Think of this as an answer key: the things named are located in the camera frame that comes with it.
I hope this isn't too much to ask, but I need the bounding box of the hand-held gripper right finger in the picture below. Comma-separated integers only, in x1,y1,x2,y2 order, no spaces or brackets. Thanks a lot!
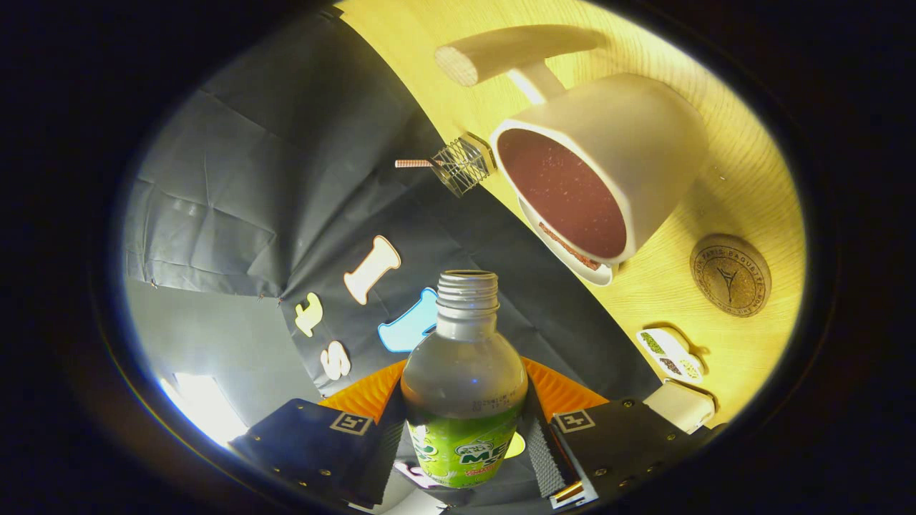
519,358,727,510

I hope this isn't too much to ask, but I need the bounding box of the white divided dish of beans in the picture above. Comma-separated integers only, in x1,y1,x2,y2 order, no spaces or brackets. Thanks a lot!
636,328,706,383

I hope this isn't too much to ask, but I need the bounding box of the white toaster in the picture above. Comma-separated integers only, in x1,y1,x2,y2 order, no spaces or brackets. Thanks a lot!
644,379,716,435

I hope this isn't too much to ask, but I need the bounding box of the red-brown meat slice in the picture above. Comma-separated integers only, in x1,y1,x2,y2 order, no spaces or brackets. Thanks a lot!
538,222,602,271

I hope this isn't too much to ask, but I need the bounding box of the white cup with wooden handle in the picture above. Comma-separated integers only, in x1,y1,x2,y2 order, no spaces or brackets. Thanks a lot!
435,25,709,267

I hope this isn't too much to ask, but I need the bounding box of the black backdrop cloth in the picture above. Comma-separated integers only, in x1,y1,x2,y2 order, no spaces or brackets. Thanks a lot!
125,7,663,505

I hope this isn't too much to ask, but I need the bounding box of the white round plate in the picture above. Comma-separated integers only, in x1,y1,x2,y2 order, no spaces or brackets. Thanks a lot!
517,197,616,287

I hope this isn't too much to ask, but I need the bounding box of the wooden table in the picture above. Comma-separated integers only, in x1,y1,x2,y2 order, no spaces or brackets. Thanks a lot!
336,0,808,430

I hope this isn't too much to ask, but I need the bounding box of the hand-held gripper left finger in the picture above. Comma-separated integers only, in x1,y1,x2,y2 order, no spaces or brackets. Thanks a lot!
229,360,409,510

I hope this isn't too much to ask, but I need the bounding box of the round cork coaster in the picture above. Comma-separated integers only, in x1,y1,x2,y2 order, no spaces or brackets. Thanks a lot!
690,234,772,318

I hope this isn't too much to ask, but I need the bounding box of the silver green juice bottle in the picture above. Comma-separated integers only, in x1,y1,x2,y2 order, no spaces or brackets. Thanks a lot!
400,270,529,489

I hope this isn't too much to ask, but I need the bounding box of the wire mesh holder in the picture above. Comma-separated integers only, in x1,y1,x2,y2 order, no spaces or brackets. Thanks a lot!
432,134,496,197

